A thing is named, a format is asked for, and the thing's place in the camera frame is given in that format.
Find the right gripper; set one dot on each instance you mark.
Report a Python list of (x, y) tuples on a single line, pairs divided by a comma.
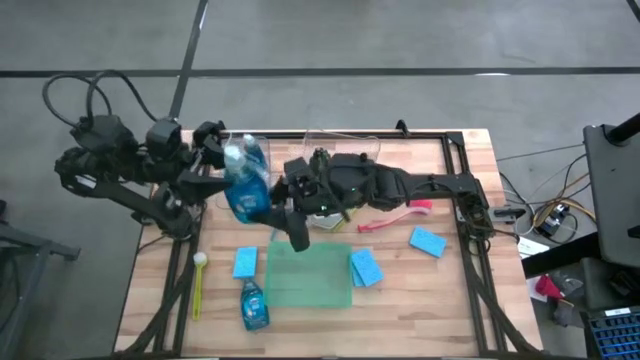
[(305, 187)]

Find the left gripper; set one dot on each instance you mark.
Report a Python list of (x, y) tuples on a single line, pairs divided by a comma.
[(192, 159)]

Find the blue sponge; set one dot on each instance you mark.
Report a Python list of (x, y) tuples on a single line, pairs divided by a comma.
[(428, 242), (356, 281), (368, 267), (245, 262)]

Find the red and white dish brush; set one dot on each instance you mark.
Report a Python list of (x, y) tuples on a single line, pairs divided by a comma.
[(390, 220)]

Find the lime green dish brush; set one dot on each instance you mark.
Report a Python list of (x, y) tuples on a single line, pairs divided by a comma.
[(198, 290)]

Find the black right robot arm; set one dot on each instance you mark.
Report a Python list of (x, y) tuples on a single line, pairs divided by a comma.
[(435, 185)]

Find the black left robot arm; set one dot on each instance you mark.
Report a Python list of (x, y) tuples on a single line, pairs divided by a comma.
[(125, 200)]

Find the clear plastic bin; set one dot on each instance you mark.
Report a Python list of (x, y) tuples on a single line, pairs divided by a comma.
[(221, 209), (350, 142)]

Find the teal translucent plastic bin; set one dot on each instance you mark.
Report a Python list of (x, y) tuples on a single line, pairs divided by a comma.
[(310, 280)]

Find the green cactus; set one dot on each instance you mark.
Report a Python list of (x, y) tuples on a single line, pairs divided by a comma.
[(320, 157)]

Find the black floor stand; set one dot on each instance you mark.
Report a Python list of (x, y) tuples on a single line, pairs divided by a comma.
[(30, 245)]

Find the white paper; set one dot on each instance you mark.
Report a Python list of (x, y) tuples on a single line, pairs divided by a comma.
[(532, 247)]

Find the blue power supply box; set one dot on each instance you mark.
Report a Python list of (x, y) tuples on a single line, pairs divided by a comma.
[(552, 220)]

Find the red object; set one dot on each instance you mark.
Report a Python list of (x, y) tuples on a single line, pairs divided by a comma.
[(547, 287)]

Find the laptop keyboard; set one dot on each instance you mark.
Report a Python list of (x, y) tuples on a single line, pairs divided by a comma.
[(617, 337)]

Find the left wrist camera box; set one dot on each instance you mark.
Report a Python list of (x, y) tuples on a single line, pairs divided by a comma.
[(162, 139)]

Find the black metal table frame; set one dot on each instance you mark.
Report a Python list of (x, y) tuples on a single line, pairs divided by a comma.
[(425, 135)]

